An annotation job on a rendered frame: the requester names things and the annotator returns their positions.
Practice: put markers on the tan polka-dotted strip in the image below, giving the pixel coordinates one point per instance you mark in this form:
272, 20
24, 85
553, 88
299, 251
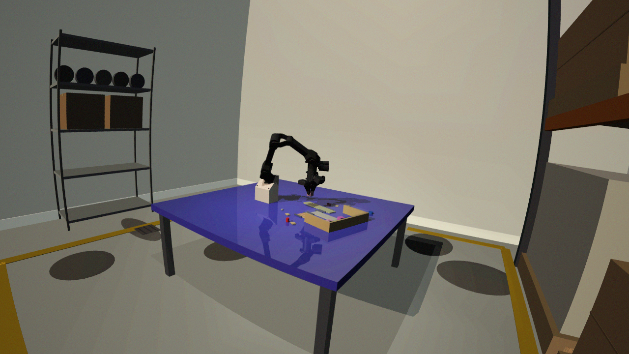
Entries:
313, 205

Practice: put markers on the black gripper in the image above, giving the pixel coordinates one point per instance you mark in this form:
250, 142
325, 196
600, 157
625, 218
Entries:
308, 184

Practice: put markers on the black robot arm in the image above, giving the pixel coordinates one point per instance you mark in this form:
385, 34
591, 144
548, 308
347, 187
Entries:
310, 156

